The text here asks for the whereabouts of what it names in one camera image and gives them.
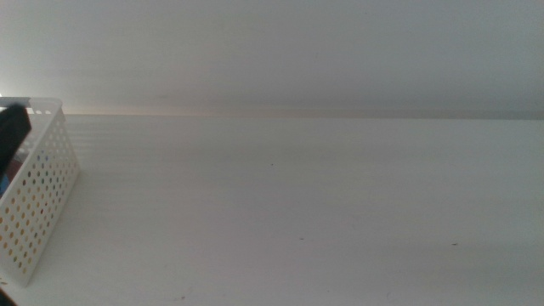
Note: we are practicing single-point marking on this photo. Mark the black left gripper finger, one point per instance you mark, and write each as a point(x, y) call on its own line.
point(15, 127)

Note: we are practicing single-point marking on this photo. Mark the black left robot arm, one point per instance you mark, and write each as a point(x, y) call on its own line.
point(4, 301)

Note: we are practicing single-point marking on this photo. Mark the white perforated plastic basket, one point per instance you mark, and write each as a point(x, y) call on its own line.
point(49, 106)

